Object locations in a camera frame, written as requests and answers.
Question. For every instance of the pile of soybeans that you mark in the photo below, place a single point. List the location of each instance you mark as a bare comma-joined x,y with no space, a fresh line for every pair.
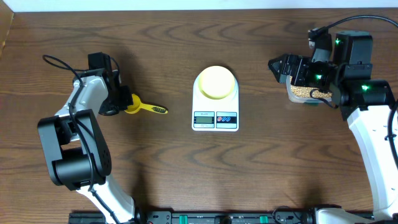
302,93

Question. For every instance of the black mounting rail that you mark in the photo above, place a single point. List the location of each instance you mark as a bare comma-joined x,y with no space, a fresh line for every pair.
279,216

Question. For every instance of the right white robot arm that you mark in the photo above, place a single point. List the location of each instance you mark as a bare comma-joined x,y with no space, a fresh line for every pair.
342,68

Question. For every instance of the clear plastic container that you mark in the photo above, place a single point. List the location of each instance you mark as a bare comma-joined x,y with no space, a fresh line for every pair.
308,100

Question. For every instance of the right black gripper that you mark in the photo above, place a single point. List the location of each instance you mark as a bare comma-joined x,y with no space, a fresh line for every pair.
301,63

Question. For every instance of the yellow plastic bowl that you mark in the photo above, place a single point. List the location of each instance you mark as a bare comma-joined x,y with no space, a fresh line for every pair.
216,82

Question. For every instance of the yellow plastic measuring scoop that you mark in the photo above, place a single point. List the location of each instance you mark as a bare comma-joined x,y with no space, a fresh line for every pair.
139,105

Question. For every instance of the white digital kitchen scale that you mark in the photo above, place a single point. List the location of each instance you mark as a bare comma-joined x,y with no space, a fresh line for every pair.
215,115

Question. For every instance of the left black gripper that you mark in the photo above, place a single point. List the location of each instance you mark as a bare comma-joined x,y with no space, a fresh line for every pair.
125,102

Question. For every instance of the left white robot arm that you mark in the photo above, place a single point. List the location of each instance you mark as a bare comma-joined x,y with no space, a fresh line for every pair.
75,150

